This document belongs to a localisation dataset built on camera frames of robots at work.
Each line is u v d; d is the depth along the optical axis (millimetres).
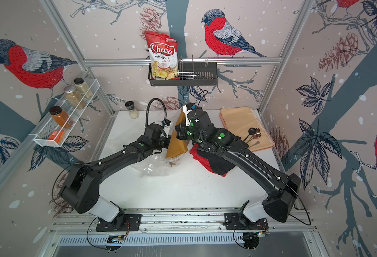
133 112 1138
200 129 493
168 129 776
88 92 833
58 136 650
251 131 1057
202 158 920
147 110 658
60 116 664
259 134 1037
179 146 646
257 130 1067
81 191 436
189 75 794
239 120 1202
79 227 728
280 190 393
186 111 614
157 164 780
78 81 798
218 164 853
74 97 747
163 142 744
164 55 778
